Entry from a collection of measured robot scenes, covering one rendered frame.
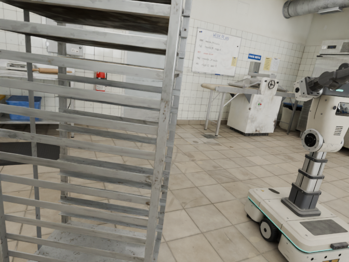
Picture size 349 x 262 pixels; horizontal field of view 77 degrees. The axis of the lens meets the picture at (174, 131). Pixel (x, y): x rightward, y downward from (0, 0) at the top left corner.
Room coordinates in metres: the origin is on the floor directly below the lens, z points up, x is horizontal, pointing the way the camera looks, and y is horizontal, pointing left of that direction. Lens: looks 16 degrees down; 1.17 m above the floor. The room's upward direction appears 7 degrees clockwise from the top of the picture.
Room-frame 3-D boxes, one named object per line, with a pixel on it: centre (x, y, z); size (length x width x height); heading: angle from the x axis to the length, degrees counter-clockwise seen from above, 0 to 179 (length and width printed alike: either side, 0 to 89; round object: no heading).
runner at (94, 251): (0.73, 0.34, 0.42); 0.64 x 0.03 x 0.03; 87
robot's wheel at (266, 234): (1.43, -0.80, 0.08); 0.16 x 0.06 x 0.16; 17
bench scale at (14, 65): (3.00, 2.16, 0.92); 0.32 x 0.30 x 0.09; 34
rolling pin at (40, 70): (3.10, 1.78, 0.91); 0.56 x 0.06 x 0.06; 146
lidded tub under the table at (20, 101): (3.04, 2.15, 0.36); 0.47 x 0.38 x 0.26; 29
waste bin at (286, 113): (5.65, -2.95, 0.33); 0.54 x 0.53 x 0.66; 27
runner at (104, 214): (0.73, 0.34, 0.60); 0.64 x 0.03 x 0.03; 87
